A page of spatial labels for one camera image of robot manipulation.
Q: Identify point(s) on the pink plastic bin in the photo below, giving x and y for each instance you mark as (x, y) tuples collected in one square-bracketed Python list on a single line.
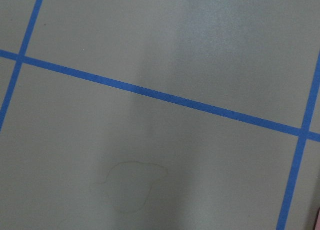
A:
[(317, 221)]

